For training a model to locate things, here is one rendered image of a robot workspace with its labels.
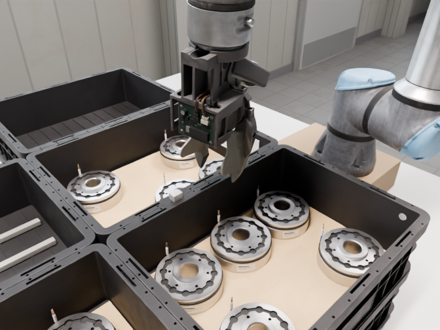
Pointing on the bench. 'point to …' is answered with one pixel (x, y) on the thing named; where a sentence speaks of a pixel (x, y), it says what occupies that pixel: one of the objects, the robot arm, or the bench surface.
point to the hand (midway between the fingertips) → (219, 164)
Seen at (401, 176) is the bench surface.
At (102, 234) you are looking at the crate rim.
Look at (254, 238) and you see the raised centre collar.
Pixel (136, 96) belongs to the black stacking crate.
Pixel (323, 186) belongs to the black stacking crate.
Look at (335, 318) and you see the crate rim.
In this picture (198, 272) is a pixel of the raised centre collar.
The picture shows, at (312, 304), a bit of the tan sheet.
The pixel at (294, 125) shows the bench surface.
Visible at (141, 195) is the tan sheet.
